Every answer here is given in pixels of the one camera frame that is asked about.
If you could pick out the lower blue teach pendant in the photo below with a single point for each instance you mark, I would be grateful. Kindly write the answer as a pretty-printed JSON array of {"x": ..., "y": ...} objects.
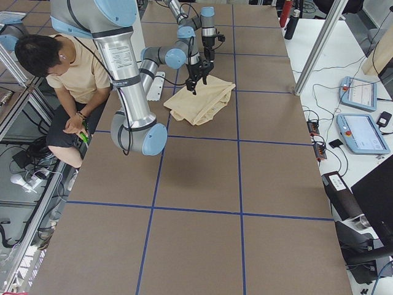
[{"x": 361, "y": 134}]

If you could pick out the aluminium frame post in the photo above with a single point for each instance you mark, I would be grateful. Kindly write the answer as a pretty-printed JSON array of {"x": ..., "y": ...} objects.
[{"x": 325, "y": 32}]

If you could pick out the white power strip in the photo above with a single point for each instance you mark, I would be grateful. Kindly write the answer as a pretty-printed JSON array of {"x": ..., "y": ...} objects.
[{"x": 31, "y": 184}]

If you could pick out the red water bottle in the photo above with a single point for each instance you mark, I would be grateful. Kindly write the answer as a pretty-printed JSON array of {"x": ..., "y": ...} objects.
[{"x": 287, "y": 6}]

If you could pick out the black box with label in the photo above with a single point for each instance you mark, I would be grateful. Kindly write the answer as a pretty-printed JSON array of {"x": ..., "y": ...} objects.
[{"x": 340, "y": 196}]

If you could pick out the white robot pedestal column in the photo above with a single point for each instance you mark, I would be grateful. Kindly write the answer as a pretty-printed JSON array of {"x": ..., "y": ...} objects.
[{"x": 153, "y": 83}]

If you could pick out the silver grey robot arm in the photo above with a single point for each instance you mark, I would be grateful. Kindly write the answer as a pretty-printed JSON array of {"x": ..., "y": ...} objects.
[
  {"x": 203, "y": 21},
  {"x": 110, "y": 25}
]

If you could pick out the person with black hair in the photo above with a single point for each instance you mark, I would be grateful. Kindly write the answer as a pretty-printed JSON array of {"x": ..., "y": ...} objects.
[{"x": 71, "y": 67}]

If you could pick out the black water bottle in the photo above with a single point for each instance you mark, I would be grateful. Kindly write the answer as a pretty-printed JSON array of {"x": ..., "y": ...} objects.
[{"x": 292, "y": 24}]

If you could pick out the cream printed long-sleeve shirt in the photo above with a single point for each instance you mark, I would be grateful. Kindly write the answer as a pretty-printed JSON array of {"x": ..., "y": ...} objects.
[{"x": 200, "y": 108}]

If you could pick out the upper blue teach pendant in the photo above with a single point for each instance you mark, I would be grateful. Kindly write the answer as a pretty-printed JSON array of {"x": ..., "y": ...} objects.
[{"x": 358, "y": 93}]

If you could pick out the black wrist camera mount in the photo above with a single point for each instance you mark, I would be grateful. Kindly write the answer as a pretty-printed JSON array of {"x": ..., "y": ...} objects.
[{"x": 220, "y": 37}]

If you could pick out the blue teach pendant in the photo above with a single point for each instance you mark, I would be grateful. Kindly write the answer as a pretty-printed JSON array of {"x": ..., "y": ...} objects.
[
  {"x": 358, "y": 93},
  {"x": 361, "y": 134}
]

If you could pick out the black computer monitor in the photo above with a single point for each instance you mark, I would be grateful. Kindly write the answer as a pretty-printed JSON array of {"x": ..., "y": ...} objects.
[{"x": 373, "y": 194}]

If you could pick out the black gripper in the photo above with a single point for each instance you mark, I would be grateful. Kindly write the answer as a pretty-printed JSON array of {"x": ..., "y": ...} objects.
[
  {"x": 195, "y": 69},
  {"x": 209, "y": 45}
]

